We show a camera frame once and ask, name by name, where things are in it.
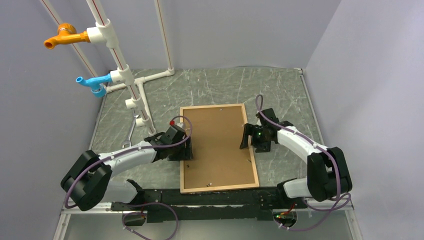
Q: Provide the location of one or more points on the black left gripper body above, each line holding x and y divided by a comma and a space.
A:
179, 152

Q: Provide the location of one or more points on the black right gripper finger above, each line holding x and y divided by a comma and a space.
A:
263, 148
247, 132

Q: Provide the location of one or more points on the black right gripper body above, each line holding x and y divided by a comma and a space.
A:
260, 134

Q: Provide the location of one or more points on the brown fibreboard backing board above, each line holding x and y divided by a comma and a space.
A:
215, 149

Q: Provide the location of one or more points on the light wooden picture frame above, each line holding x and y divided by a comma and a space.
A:
255, 172

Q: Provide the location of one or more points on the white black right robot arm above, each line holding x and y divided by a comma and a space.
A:
327, 175

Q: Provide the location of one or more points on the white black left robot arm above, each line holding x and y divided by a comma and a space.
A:
88, 182

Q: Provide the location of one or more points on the silver metal wrench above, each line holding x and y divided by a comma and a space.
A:
127, 142

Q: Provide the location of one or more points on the blue plastic faucet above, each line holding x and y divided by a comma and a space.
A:
96, 84

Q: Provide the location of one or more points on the orange plastic faucet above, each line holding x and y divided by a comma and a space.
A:
66, 34

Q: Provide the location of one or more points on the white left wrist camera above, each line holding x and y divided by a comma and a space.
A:
179, 125

